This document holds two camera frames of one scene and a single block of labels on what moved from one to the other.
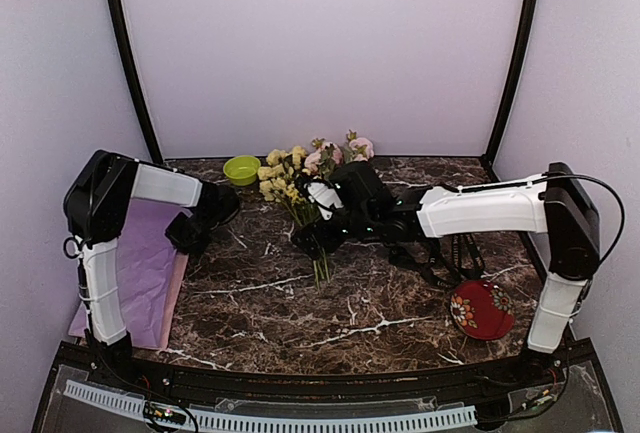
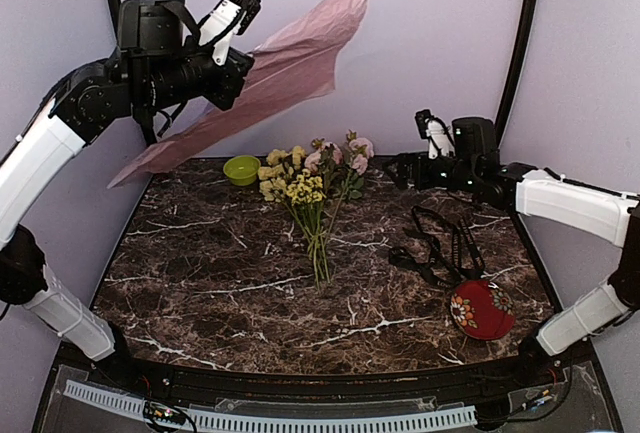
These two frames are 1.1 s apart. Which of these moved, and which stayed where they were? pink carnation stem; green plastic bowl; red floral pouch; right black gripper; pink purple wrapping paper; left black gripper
Moved: pink carnation stem; right black gripper; pink purple wrapping paper; left black gripper
Stayed: green plastic bowl; red floral pouch
